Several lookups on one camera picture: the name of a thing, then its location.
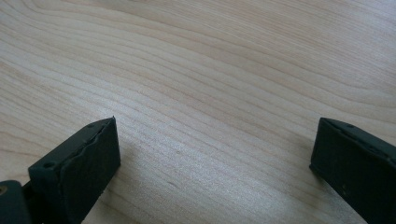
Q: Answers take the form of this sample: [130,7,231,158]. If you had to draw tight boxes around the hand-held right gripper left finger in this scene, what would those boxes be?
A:
[27,116,121,224]

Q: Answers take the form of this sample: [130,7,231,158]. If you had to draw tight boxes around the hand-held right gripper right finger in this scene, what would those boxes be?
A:
[309,117,396,224]

